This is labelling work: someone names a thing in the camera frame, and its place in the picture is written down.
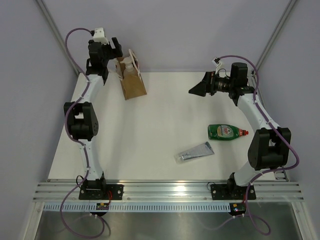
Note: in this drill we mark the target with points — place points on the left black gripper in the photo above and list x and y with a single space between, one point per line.
114 52

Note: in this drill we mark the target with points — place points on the green dish soap bottle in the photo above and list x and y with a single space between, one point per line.
225 132

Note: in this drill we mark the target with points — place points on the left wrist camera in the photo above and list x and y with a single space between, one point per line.
98 35

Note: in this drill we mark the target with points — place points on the beige pump bottle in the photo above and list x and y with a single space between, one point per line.
129 70

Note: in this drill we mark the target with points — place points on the aluminium frame post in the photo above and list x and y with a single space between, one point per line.
285 16
49 20

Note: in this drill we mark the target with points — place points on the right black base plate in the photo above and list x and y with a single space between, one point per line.
222 192

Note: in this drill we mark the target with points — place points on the left aluminium frame post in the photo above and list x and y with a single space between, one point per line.
49 20

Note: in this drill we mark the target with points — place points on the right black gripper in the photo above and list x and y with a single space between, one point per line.
207 85

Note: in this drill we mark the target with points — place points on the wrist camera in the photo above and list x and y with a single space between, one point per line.
98 35
218 63

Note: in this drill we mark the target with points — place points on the white slotted cable duct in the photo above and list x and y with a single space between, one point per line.
139 207

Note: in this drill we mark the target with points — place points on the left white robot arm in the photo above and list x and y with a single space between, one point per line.
81 122

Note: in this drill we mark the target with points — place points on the silver squeeze tube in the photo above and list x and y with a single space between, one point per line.
199 151

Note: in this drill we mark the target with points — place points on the burlap watermelon canvas bag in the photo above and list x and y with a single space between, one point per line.
132 86

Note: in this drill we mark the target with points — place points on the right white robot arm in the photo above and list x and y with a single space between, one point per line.
236 85

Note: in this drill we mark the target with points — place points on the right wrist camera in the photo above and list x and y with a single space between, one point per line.
218 63

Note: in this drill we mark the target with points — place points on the aluminium mounting rail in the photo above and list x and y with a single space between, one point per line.
174 191

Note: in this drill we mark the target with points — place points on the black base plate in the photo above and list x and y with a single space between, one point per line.
112 192
222 192

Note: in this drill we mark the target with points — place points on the right side aluminium rail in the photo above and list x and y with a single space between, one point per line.
269 149

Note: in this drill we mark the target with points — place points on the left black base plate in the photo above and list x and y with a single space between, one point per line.
112 192

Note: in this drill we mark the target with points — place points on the right aluminium frame post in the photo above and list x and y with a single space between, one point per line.
285 16

